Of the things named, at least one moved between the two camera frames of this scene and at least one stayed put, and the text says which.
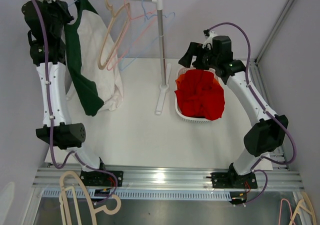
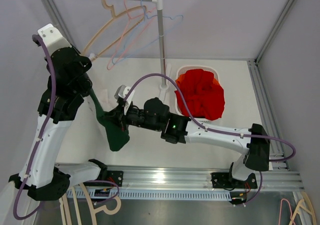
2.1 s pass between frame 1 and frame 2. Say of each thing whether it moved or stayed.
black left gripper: moved
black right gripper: moved
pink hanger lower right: stayed
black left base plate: stayed
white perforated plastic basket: stayed
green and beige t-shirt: moved
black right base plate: stayed
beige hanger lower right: stayed
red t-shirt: stayed
